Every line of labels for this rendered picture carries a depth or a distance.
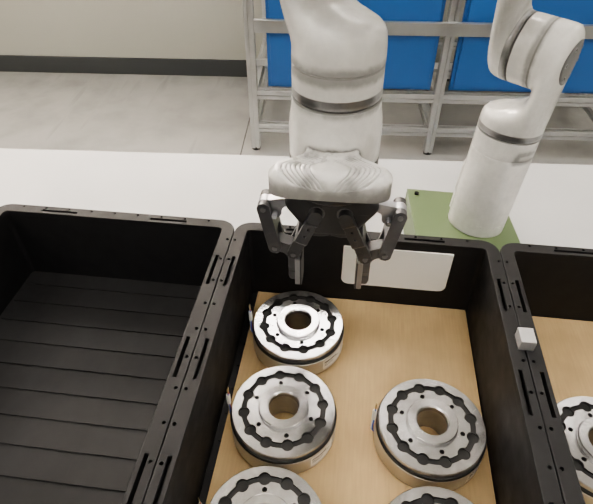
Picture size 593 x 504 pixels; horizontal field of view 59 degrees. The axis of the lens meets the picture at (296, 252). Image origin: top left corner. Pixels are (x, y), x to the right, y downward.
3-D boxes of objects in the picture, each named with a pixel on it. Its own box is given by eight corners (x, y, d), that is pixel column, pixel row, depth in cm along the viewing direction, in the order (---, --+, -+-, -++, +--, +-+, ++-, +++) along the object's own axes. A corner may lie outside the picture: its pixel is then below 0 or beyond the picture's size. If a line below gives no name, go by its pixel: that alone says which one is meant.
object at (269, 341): (262, 290, 63) (261, 286, 63) (344, 297, 62) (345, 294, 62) (246, 357, 56) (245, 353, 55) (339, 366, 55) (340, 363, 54)
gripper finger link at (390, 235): (397, 212, 46) (370, 257, 49) (416, 218, 46) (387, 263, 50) (396, 194, 47) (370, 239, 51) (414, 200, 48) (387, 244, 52)
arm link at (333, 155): (266, 200, 39) (262, 124, 34) (286, 126, 47) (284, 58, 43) (390, 207, 38) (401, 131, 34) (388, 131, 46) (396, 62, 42)
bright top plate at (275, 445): (244, 363, 55) (244, 359, 55) (339, 375, 54) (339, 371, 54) (220, 452, 48) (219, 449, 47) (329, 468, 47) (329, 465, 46)
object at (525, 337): (514, 334, 49) (517, 326, 48) (529, 336, 49) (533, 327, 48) (517, 350, 47) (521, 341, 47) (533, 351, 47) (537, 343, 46)
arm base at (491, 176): (440, 205, 91) (468, 114, 80) (490, 204, 92) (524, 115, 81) (459, 239, 84) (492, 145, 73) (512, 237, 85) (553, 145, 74)
